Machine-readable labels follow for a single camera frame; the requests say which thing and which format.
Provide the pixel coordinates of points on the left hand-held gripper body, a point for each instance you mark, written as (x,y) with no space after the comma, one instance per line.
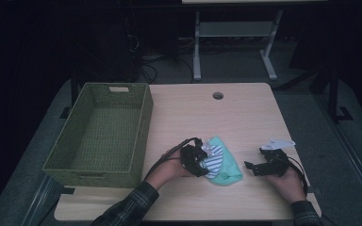
(191,157)

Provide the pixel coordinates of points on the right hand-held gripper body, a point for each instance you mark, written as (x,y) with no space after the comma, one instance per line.
(275,163)

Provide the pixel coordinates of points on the mint green baby garment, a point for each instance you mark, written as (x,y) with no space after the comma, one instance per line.
(229,169)

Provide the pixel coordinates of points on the green woven basket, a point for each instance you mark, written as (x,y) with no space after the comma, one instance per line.
(106,132)

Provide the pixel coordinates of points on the person's left hand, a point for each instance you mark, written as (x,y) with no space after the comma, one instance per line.
(168,171)

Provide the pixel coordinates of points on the person's right hand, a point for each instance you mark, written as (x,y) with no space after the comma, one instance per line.
(289,186)

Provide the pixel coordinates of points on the black tape strip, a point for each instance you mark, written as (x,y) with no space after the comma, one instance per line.
(313,190)
(66,190)

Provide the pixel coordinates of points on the black metal stand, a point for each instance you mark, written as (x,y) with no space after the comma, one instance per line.
(73,91)
(334,94)

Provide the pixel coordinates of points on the white metal table frame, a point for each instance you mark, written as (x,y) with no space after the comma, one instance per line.
(232,29)

